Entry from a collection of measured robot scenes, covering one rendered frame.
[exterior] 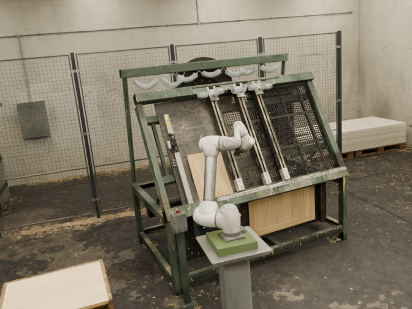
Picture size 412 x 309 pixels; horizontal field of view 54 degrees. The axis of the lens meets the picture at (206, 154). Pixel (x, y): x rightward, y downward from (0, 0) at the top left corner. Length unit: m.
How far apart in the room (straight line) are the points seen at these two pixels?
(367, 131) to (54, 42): 6.39
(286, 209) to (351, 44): 6.48
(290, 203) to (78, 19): 5.71
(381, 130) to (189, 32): 4.42
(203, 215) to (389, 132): 6.18
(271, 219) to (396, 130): 4.95
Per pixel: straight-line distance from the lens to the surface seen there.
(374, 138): 8.78
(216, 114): 4.30
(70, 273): 2.30
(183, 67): 4.78
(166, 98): 4.18
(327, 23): 10.20
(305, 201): 4.90
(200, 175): 4.06
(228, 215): 3.26
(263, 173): 4.28
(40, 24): 8.68
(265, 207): 4.59
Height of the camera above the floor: 2.31
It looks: 14 degrees down
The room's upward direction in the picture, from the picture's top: 5 degrees counter-clockwise
